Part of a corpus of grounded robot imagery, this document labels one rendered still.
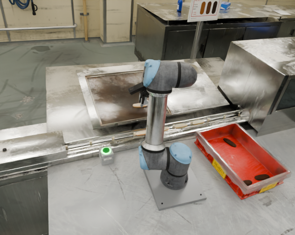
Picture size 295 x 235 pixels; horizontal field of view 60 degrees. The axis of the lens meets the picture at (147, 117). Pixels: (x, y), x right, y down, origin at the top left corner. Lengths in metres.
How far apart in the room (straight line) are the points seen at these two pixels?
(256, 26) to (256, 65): 2.36
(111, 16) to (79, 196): 3.93
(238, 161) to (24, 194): 1.28
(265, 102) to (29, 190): 1.54
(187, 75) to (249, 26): 3.00
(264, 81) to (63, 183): 1.35
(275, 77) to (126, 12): 3.64
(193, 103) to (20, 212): 1.35
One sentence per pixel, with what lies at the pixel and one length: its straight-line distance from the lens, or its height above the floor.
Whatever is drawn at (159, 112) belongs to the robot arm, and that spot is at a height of 1.27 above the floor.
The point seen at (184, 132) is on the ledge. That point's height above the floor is 0.86.
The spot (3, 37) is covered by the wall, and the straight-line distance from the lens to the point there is 5.20.
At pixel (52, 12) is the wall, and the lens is 5.05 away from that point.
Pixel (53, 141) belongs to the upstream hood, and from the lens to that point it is 1.54.
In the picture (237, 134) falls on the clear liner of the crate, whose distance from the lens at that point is 1.83.
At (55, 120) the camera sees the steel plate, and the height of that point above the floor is 0.82.
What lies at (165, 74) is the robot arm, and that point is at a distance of 1.09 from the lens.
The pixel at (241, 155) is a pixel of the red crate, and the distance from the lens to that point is 1.75.
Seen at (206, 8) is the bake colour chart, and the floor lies 1.38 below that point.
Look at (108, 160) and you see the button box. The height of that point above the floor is 0.86.
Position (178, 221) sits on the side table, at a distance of 1.34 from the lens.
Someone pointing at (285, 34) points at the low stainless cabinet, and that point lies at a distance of 5.56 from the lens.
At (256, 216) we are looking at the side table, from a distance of 1.49.
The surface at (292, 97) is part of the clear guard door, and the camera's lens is 1.92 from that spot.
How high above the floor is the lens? 1.95
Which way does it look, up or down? 38 degrees down
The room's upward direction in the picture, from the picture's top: 6 degrees clockwise
